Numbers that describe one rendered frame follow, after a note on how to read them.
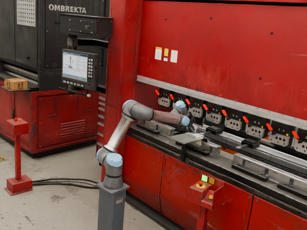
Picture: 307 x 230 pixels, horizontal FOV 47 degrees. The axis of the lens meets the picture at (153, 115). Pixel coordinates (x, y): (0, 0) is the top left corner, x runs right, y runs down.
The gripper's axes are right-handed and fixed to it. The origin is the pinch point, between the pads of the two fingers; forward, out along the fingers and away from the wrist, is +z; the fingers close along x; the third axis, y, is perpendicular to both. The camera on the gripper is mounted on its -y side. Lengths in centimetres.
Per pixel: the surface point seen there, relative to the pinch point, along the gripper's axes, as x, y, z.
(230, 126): -35.3, 13.4, -8.1
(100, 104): 172, 4, 28
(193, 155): -9.8, -15.8, 10.4
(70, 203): 108, -110, 44
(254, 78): -49, 41, -40
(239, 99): -39, 29, -26
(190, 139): -4.0, -7.6, -0.2
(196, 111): 3.0, 15.9, -9.6
